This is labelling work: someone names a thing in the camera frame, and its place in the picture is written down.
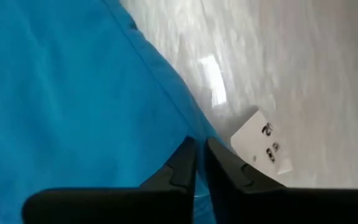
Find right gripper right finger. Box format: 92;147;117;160
204;138;358;224

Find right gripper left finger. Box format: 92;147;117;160
22;136;198;224

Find blue garment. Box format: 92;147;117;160
0;0;239;224

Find white garment label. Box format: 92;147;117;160
230;109;293;175

